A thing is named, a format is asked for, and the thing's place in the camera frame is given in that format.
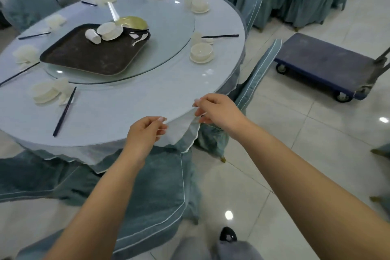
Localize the person's right hand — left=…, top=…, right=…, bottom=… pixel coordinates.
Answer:
left=192, top=93, right=252, bottom=143

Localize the person's left hand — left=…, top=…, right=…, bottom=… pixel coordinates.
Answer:
left=123, top=116, right=168, bottom=168

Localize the black tray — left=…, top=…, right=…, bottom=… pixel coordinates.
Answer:
left=39, top=23, right=152, bottom=76

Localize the person's right forearm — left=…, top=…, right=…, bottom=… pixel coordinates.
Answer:
left=240, top=127, right=390, bottom=260

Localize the person's left forearm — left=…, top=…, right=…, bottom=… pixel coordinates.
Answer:
left=42, top=153, right=147, bottom=260

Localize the white round table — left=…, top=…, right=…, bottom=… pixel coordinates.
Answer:
left=0, top=0, right=247, bottom=175

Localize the glass lazy susan turntable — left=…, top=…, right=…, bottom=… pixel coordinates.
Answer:
left=42, top=0, right=195, bottom=85

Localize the person's black shoe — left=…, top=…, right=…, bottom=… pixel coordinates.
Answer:
left=219, top=227, right=238, bottom=243

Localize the blue platform cart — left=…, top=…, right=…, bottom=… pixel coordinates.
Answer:
left=273, top=32, right=390, bottom=104

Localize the gold turntable base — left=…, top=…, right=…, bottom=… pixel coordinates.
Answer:
left=115, top=16, right=150, bottom=30

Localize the grey metal cart handle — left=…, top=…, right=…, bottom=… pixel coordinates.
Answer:
left=361, top=45, right=390, bottom=94

